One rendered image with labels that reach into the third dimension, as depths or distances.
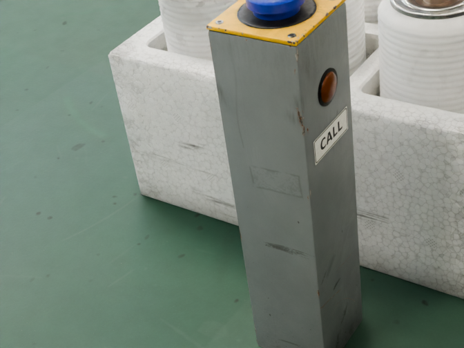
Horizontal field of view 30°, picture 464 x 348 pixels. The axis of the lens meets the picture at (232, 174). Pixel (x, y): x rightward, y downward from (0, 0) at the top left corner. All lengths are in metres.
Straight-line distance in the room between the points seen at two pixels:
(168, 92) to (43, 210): 0.23
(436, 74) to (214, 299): 0.29
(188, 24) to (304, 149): 0.27
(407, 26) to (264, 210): 0.19
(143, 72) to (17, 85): 0.42
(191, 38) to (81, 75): 0.42
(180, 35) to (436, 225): 0.30
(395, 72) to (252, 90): 0.18
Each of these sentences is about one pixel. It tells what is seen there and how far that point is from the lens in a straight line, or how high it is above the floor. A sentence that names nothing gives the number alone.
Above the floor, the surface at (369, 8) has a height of 0.19.
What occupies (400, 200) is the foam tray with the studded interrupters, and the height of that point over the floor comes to 0.10.
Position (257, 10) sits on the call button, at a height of 0.32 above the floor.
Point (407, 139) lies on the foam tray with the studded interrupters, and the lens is 0.72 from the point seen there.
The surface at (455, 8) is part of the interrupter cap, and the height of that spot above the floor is 0.25.
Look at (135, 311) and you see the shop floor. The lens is 0.83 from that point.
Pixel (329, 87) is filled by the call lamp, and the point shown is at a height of 0.26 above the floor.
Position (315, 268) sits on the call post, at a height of 0.12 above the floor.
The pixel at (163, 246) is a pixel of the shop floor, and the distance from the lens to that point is 0.89.
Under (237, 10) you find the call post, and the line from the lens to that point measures 0.60.
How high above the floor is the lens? 0.57
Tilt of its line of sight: 36 degrees down
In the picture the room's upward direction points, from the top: 9 degrees counter-clockwise
